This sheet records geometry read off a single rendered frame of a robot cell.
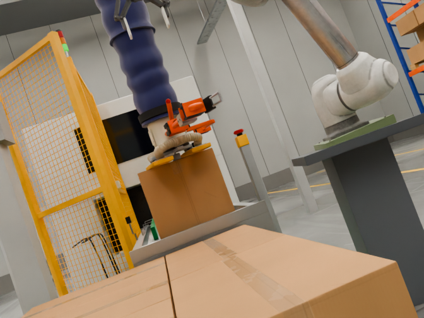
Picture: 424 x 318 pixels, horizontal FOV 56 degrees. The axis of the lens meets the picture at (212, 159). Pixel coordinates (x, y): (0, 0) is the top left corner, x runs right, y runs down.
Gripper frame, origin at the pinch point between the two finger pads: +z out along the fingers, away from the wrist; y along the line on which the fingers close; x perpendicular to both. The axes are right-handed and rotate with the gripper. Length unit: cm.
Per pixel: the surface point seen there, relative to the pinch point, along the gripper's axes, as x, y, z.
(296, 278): 55, -3, 81
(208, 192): -66, -9, 62
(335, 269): 60, -10, 81
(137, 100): -58, 9, 8
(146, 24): -53, -7, -25
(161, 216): -66, 18, 64
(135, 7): -51, -4, -34
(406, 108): -922, -761, 55
